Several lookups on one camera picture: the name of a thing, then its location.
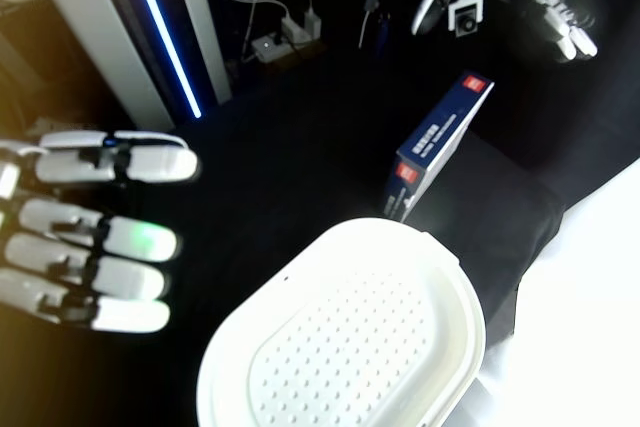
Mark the white column with blue light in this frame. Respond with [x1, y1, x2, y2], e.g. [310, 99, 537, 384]
[19, 0, 234, 131]

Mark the white plugged charger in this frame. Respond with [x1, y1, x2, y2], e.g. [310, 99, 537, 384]
[302, 0, 322, 34]

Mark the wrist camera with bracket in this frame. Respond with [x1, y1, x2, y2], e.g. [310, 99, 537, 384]
[448, 0, 487, 39]

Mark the black table cloth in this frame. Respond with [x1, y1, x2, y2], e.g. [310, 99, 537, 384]
[0, 41, 640, 427]

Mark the white dotted plastic tray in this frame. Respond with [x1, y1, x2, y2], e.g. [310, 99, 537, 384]
[196, 216, 487, 427]

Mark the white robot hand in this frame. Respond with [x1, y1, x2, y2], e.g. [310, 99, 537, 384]
[0, 129, 200, 336]
[410, 0, 599, 64]

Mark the blue and white carton box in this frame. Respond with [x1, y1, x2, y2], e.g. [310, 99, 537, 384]
[382, 69, 496, 226]

